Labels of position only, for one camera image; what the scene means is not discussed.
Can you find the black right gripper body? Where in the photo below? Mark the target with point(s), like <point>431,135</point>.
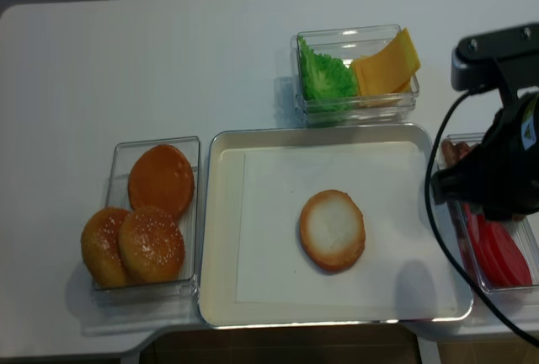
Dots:
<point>500,175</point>

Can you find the clear patty tomato container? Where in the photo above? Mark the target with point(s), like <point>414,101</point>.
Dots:
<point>525,239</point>

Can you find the green lettuce leaf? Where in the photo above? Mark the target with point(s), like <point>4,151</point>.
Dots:
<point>328,85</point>

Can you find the white metal tray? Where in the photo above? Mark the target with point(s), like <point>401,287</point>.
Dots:
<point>218,304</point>

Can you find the bottom bun on tray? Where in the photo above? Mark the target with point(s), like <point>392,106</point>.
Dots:
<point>332,230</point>

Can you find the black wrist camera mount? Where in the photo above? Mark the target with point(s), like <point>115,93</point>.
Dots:
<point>504,59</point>

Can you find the red tomato slices stack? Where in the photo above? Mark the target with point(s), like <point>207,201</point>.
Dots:
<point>507,266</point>

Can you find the smooth bun half in container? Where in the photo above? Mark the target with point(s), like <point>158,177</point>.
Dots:
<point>162,177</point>

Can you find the left sesame top bun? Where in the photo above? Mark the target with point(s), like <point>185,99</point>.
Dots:
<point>100,248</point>

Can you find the sesame bun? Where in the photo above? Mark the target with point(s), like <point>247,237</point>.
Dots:
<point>151,246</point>
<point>100,248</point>

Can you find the clear lettuce cheese container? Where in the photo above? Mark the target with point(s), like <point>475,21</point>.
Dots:
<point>347,45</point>

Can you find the white paper sheet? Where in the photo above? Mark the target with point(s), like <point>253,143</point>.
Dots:
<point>402,272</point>

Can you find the right sesame top bun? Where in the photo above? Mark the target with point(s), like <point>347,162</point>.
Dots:
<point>151,246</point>

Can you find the red tomato slice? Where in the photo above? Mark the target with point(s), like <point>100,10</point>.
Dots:
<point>475,226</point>

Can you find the brown meat patty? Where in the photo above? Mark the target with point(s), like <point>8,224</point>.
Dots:
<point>450,152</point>
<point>463,149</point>

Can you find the clear bun container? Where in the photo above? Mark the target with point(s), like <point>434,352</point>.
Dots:
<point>125,156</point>

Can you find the yellow cheese slices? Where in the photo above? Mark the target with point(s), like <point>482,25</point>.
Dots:
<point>388,72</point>

